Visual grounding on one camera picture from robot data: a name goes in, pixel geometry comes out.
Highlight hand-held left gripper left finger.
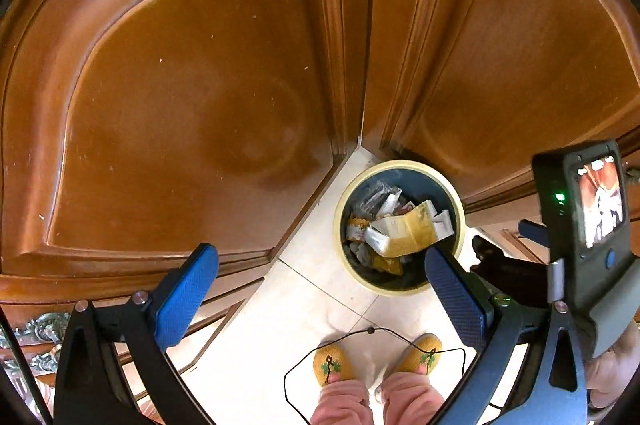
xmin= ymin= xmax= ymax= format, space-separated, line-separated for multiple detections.
xmin=52 ymin=242 xmax=221 ymax=425

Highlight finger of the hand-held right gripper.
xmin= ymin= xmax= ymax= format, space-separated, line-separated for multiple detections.
xmin=471 ymin=235 xmax=551 ymax=306
xmin=518 ymin=219 xmax=553 ymax=263

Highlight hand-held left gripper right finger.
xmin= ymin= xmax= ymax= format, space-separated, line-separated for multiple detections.
xmin=424 ymin=246 xmax=589 ymax=425

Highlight blue bin with cream rim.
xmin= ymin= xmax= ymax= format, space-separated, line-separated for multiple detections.
xmin=333 ymin=160 xmax=467 ymax=297

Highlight person's right hand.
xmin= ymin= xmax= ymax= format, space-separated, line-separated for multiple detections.
xmin=586 ymin=319 xmax=640 ymax=410

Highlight yellow knitted slipper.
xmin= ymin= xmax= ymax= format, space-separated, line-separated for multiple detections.
xmin=312 ymin=339 xmax=355 ymax=388
xmin=390 ymin=332 xmax=444 ymax=376

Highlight person's right leg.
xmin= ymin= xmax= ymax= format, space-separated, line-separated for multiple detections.
xmin=375 ymin=371 xmax=446 ymax=425

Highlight person's leg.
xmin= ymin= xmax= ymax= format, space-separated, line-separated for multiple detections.
xmin=375 ymin=371 xmax=446 ymax=425
xmin=309 ymin=377 xmax=372 ymax=425

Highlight yellow slippers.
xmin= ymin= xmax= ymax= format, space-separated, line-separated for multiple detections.
xmin=283 ymin=327 xmax=467 ymax=423

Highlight person's left leg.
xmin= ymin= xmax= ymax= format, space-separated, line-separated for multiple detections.
xmin=309 ymin=377 xmax=372 ymax=425

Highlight brown wooden cabinet door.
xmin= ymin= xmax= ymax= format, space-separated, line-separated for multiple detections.
xmin=362 ymin=0 xmax=640 ymax=226
xmin=0 ymin=0 xmax=372 ymax=306

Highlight ornate metal handle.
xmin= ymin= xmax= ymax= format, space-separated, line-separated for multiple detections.
xmin=0 ymin=312 xmax=71 ymax=373

